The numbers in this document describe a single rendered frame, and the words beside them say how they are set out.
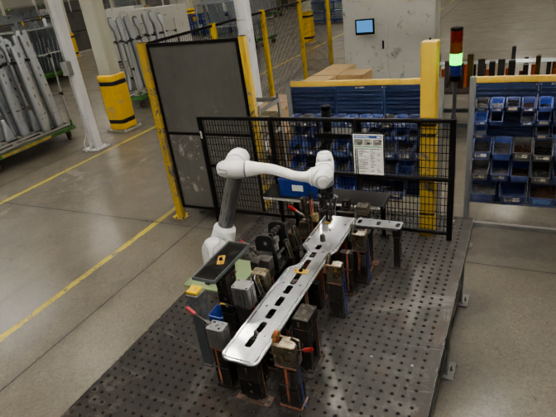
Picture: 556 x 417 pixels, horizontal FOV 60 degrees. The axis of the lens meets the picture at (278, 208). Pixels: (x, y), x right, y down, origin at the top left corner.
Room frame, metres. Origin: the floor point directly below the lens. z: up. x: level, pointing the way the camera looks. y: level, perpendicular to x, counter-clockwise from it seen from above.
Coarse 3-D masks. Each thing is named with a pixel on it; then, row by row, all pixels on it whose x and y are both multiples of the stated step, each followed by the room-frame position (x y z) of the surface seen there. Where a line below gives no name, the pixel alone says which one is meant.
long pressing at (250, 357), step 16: (320, 224) 2.72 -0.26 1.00; (336, 224) 2.70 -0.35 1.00; (336, 240) 2.50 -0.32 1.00; (304, 256) 2.36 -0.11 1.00; (320, 256) 2.34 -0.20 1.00; (288, 272) 2.23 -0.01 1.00; (272, 288) 2.10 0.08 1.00; (304, 288) 2.07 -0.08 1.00; (272, 304) 1.96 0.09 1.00; (288, 304) 1.94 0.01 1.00; (256, 320) 1.86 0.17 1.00; (272, 320) 1.84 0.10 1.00; (240, 336) 1.76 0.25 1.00; (256, 336) 1.74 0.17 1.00; (224, 352) 1.66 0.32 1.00; (240, 352) 1.65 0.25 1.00; (256, 352) 1.64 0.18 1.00
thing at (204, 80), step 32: (160, 64) 5.14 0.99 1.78; (192, 64) 4.93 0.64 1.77; (224, 64) 4.75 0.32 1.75; (160, 96) 5.19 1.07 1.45; (192, 96) 4.97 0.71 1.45; (224, 96) 4.78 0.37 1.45; (160, 128) 5.20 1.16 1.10; (192, 128) 5.02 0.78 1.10; (256, 128) 4.60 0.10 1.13; (192, 160) 5.06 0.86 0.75; (256, 160) 4.66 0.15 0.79; (192, 192) 5.11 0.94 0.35; (256, 192) 4.71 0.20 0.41
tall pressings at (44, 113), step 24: (0, 48) 9.26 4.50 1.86; (24, 48) 9.41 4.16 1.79; (0, 72) 9.01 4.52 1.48; (24, 72) 9.16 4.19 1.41; (0, 96) 9.07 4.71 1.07; (24, 96) 9.27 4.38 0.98; (48, 96) 9.40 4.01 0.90; (0, 120) 8.71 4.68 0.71; (24, 120) 9.04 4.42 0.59; (48, 120) 9.48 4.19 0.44; (0, 144) 8.46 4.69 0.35
